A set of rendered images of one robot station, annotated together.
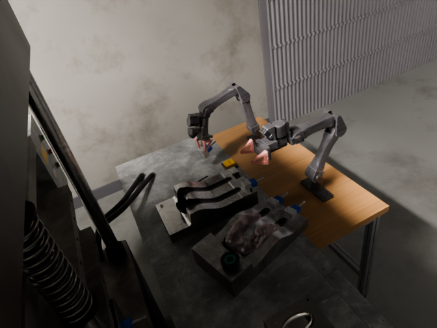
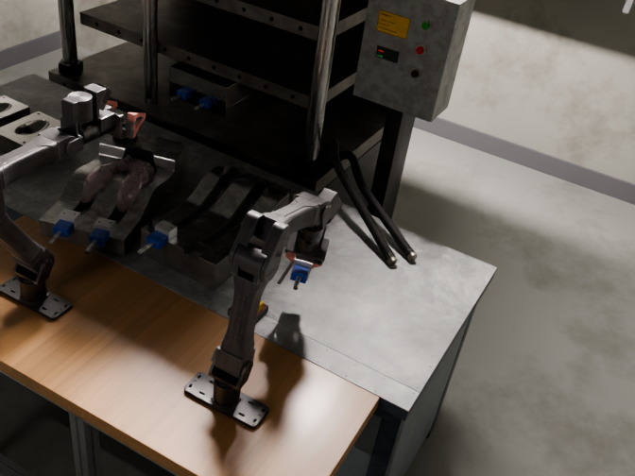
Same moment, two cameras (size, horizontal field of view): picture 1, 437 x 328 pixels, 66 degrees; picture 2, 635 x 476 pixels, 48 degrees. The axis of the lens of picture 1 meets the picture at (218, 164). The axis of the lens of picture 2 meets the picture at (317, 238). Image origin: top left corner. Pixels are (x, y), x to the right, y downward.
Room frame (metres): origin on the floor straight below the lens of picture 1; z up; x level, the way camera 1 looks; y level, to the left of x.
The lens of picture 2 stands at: (2.76, -1.00, 2.10)
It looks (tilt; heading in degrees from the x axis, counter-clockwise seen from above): 36 degrees down; 133
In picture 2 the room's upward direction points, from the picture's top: 9 degrees clockwise
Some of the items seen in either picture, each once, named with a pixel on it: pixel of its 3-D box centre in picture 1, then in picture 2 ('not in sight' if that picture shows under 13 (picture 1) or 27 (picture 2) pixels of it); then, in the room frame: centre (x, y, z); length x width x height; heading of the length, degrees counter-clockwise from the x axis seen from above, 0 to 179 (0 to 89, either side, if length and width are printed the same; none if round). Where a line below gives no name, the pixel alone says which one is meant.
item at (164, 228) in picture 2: (253, 182); (154, 241); (1.40, -0.17, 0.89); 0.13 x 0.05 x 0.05; 108
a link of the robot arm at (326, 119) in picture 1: (315, 131); (21, 174); (1.34, -0.48, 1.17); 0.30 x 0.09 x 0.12; 109
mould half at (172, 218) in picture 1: (205, 198); (230, 213); (1.37, 0.11, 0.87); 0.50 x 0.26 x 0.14; 108
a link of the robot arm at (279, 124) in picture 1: (285, 132); (70, 122); (1.28, -0.33, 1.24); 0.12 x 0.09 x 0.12; 109
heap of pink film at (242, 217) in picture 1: (250, 229); (120, 176); (1.07, -0.08, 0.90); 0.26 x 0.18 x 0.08; 125
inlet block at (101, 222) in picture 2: (279, 199); (97, 239); (1.26, -0.27, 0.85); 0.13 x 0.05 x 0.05; 125
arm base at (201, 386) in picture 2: (257, 137); (227, 389); (1.91, -0.29, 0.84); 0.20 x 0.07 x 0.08; 20
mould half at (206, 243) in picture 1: (251, 237); (119, 186); (1.06, -0.08, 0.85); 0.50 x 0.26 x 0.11; 125
